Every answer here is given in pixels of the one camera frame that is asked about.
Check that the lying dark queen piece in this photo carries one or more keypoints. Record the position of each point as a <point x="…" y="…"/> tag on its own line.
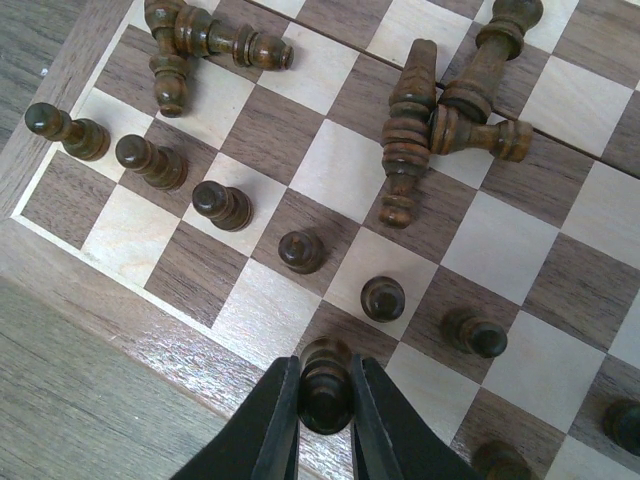
<point x="199" y="34"/>

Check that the dark piece bottom edge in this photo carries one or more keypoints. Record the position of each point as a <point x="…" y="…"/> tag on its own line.
<point x="496" y="460"/>

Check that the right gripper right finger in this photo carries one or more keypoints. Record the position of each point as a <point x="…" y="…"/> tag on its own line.
<point x="389" y="438"/>

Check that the dark chess piece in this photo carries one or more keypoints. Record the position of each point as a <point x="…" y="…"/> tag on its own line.
<point x="326" y="398"/>

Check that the dark piece at edge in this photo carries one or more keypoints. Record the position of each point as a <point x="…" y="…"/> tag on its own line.
<point x="621" y="425"/>

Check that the lying dark rook piece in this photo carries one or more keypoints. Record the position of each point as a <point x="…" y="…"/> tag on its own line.
<point x="451" y="131"/>

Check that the lying dark knight piece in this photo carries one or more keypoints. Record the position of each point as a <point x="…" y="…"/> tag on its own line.
<point x="168" y="65"/>

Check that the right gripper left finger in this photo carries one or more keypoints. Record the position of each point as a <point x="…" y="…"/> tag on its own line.
<point x="261" y="439"/>

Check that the lying dark bishop piece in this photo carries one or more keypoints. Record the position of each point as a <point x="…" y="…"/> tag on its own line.
<point x="473" y="92"/>

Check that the wooden chess board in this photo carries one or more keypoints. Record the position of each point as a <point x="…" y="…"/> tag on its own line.
<point x="181" y="318"/>

